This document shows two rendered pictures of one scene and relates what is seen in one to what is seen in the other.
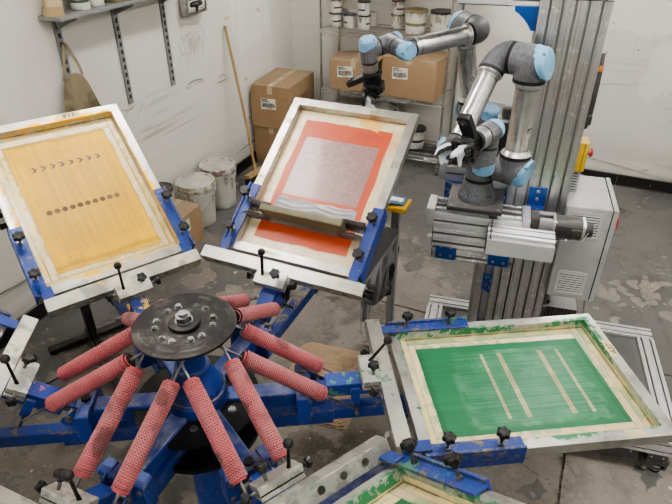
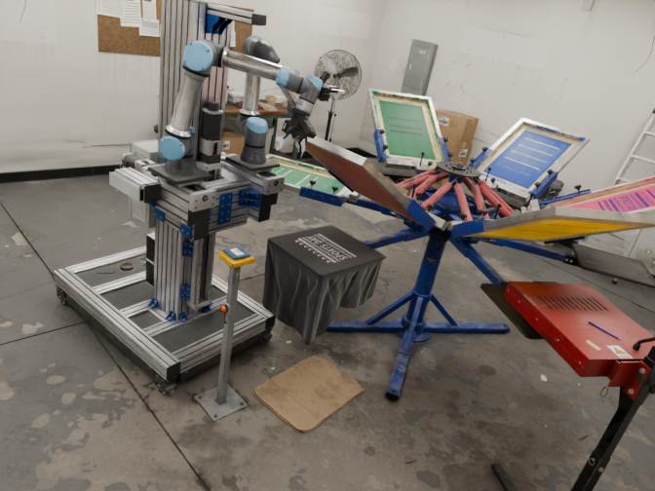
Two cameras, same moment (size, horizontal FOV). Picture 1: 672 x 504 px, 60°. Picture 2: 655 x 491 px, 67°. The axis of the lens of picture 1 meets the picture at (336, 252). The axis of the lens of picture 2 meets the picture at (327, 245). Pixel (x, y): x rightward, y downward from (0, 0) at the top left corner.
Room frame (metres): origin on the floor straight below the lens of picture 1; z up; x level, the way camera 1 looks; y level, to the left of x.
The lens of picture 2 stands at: (4.66, 0.78, 2.11)
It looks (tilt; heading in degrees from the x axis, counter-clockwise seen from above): 25 degrees down; 199
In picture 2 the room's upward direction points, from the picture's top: 11 degrees clockwise
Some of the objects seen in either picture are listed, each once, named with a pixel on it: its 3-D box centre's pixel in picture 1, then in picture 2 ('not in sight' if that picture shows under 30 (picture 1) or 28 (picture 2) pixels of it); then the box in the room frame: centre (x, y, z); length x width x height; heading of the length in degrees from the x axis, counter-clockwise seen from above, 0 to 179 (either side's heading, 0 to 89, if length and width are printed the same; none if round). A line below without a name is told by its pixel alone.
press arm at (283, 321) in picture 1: (289, 314); (383, 241); (1.88, 0.19, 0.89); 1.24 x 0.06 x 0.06; 156
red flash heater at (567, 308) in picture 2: not in sight; (587, 326); (2.46, 1.28, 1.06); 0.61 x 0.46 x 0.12; 36
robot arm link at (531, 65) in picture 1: (521, 118); (252, 88); (2.13, -0.70, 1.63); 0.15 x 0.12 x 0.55; 51
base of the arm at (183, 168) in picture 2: not in sight; (180, 161); (2.69, -0.72, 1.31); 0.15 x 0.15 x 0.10
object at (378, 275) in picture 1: (372, 281); not in sight; (2.26, -0.17, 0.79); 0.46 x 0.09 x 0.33; 156
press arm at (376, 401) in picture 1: (389, 405); (357, 202); (1.38, -0.18, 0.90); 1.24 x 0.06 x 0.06; 96
